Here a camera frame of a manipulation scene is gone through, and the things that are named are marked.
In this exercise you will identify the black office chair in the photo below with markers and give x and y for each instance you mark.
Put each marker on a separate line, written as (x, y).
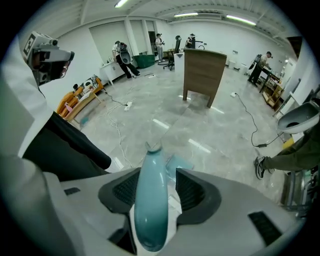
(176, 46)

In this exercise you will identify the black white patterned cushion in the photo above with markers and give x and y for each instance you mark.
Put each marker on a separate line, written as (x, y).
(91, 82)

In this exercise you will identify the small teal object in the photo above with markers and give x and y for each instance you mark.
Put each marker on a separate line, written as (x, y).
(84, 121)

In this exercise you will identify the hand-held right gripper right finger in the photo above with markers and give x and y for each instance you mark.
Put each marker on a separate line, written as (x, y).
(225, 225)

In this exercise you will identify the white power strip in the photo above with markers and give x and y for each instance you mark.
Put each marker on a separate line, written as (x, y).
(233, 94)

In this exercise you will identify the brown wooden desk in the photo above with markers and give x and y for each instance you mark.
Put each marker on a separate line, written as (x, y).
(203, 75)

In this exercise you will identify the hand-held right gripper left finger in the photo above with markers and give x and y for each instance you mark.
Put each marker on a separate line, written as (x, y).
(95, 225)

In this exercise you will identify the white low cabinet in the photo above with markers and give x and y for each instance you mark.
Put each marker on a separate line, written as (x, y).
(112, 71)

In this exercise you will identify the light wooden low table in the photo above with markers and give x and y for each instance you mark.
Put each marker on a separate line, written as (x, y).
(75, 113)

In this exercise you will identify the green bin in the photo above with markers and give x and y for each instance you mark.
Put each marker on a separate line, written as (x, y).
(145, 61)

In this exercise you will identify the small stack of books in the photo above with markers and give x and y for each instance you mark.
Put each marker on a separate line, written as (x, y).
(84, 96)

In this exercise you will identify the long ceiling light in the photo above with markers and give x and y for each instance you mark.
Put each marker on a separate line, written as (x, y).
(241, 20)
(185, 14)
(121, 3)

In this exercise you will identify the light wooden shelf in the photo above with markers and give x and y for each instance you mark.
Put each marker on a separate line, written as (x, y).
(273, 96)

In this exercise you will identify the black shorts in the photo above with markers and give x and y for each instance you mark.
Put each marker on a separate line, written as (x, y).
(62, 150)

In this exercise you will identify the grey head-mounted camera rig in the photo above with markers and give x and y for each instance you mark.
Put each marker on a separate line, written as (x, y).
(47, 60)

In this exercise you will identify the black framed table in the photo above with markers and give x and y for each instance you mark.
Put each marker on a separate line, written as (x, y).
(266, 75)

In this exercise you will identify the pink paper object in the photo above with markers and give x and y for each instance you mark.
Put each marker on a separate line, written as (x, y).
(67, 107)

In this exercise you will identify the teal plastic dustpan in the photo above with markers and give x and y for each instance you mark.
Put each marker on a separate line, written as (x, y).
(150, 200)

